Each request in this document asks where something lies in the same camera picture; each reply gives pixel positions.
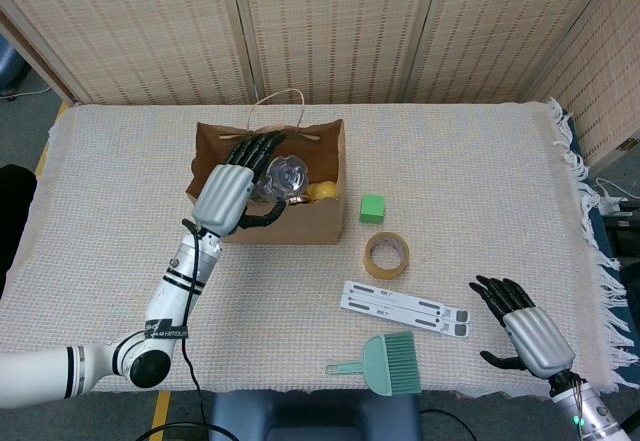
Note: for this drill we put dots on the bamboo folding screen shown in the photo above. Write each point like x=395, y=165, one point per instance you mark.
x=325, y=26

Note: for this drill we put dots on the clear plastic water bottle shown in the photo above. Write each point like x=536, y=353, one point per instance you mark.
x=285, y=176

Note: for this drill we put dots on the brown paper bag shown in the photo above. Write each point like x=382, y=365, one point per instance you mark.
x=290, y=226

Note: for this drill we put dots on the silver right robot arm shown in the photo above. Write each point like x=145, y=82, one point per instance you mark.
x=590, y=411

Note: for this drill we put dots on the blue background object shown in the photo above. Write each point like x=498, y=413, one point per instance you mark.
x=10, y=66

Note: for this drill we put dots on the white folding laptop stand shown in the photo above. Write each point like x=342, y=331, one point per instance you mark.
x=400, y=306

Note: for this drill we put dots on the dark blue padded base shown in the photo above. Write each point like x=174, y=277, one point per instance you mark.
x=315, y=416

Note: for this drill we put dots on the green cube block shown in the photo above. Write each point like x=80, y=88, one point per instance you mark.
x=372, y=208

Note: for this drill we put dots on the teal hand brush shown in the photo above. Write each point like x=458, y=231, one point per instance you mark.
x=395, y=366

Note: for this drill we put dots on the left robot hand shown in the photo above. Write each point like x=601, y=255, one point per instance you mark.
x=222, y=196

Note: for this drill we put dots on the black box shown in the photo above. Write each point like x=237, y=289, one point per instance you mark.
x=625, y=233

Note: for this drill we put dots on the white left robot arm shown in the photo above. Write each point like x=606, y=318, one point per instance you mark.
x=170, y=301

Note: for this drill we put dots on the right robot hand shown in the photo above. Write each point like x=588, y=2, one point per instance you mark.
x=540, y=341

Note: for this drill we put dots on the clear packing tape roll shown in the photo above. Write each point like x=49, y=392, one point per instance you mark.
x=370, y=262

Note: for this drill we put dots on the beige woven tablecloth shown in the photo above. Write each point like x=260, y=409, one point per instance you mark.
x=475, y=186

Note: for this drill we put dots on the brass screen hinge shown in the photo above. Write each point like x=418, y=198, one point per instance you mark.
x=629, y=144

